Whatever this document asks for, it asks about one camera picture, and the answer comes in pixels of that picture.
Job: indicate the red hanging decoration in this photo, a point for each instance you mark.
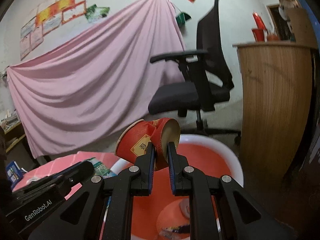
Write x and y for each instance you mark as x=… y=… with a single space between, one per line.
x=258 y=21

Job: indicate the wooden shelf desk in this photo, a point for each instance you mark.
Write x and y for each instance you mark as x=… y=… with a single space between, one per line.
x=15 y=132

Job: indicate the green photo print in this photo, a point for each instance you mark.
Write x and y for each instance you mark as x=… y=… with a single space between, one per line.
x=90 y=12
x=103 y=11

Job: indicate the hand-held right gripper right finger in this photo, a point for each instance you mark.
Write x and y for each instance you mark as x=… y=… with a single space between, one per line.
x=172 y=165

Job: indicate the wooden frame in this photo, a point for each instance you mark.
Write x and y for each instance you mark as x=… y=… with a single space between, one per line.
x=278 y=22

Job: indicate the green white plastic wrapper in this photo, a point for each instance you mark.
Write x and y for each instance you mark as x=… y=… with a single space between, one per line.
x=98 y=167

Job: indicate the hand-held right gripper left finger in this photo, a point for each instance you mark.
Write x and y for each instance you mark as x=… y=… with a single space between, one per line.
x=151 y=160

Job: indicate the blue cardboard box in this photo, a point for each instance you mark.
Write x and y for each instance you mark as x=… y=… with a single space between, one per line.
x=12 y=173

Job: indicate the pink trash bin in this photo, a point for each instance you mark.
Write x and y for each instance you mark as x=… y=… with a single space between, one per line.
x=200 y=155

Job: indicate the small red cup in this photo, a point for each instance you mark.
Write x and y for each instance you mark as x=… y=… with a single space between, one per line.
x=258 y=35

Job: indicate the orange fruit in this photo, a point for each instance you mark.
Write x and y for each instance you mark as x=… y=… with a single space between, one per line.
x=272 y=37

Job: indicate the red paper cup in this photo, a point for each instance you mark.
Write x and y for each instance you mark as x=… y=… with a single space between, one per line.
x=132 y=142

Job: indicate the pink hanging cloth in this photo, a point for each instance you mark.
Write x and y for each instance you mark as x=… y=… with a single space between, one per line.
x=87 y=80

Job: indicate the green hanging bag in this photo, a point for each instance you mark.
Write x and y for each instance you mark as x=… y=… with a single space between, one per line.
x=182 y=18

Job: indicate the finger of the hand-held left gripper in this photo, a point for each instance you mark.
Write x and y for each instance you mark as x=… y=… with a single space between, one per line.
x=67 y=169
x=77 y=175

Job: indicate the stack of books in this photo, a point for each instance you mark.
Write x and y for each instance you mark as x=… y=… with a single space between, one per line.
x=8 y=118

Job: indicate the wooden cabinet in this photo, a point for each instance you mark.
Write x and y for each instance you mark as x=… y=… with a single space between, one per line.
x=270 y=92

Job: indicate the black office chair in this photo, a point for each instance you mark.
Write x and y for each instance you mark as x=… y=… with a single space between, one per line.
x=175 y=96

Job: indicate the group of wall certificates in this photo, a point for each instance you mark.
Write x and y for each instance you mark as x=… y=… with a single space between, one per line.
x=50 y=22

